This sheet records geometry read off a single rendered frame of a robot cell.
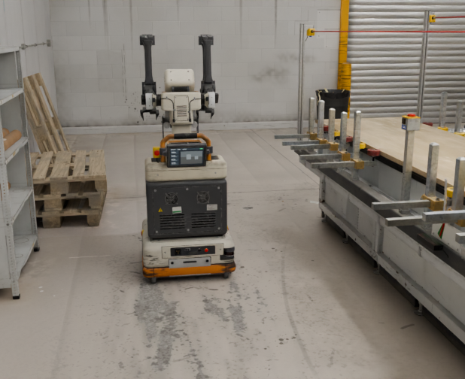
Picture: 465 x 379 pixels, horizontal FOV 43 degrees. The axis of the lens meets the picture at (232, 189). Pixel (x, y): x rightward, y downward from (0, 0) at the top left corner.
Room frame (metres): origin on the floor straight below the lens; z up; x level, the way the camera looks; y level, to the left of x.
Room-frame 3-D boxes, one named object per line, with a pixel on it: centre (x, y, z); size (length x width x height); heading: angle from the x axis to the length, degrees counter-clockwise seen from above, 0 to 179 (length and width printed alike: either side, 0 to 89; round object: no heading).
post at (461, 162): (2.54, -1.00, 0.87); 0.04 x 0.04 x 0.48; 9
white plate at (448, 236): (2.57, -0.97, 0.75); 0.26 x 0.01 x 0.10; 9
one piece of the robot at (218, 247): (3.73, 0.27, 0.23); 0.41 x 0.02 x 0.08; 99
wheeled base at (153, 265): (4.05, 0.34, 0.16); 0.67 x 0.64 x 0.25; 9
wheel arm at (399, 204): (2.74, -0.88, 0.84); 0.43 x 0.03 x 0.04; 99
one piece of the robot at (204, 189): (3.96, 0.32, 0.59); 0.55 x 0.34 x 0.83; 99
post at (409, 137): (3.05, -0.92, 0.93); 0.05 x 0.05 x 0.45; 9
